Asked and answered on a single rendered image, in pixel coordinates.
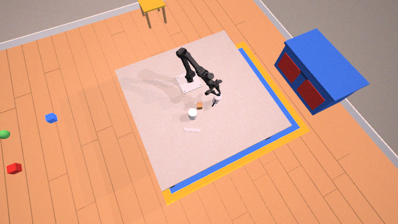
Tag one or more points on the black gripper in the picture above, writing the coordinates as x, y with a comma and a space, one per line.
211, 89

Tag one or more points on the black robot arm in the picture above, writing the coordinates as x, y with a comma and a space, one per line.
185, 56

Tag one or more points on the grey cylinder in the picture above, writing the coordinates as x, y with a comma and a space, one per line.
192, 114

